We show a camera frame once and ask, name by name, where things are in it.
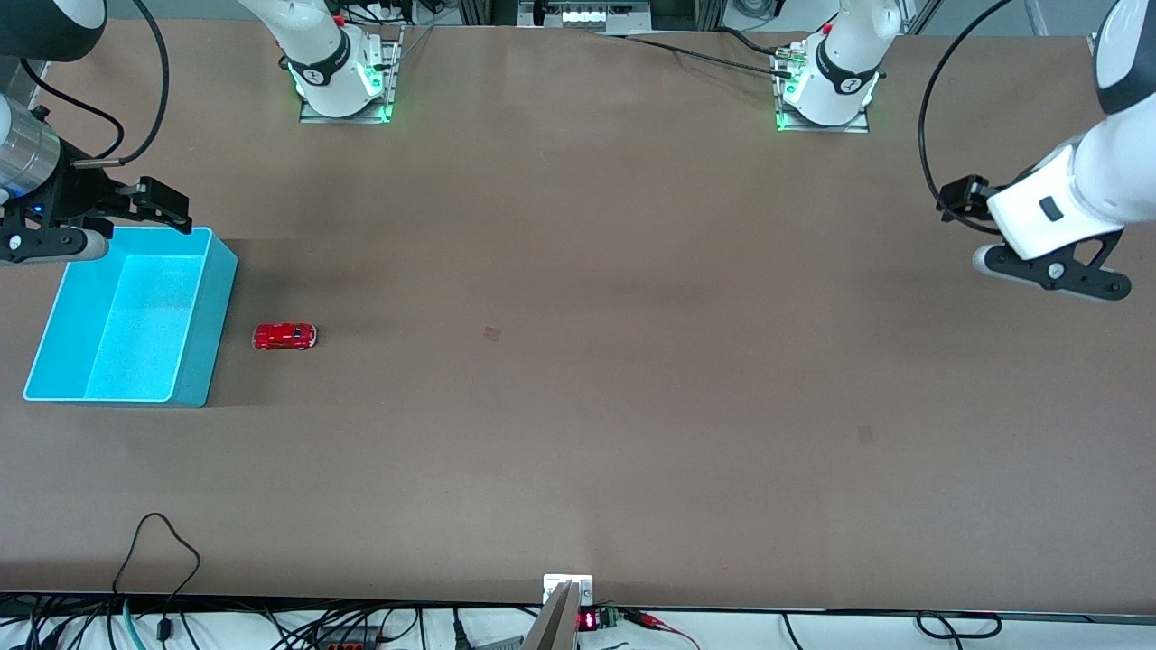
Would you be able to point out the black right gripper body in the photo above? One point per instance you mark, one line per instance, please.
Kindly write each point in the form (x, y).
(74, 196)

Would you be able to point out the blue plastic box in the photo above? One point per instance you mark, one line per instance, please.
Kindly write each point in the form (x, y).
(126, 334)

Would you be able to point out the red beetle toy car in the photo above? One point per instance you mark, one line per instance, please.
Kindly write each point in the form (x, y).
(284, 336)

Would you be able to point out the white lit rack device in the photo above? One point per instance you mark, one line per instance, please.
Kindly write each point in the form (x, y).
(587, 16)

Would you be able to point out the red LED display module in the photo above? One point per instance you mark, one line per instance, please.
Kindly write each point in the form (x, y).
(589, 621)

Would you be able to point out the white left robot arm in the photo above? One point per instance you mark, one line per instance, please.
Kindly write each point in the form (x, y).
(1111, 171)

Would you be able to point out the dark frame post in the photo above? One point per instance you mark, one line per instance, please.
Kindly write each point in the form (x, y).
(479, 11)

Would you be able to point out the black orange power strip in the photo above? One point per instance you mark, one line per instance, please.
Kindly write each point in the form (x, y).
(348, 643)

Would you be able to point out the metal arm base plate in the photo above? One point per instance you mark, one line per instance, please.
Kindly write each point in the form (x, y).
(343, 118)
(822, 128)

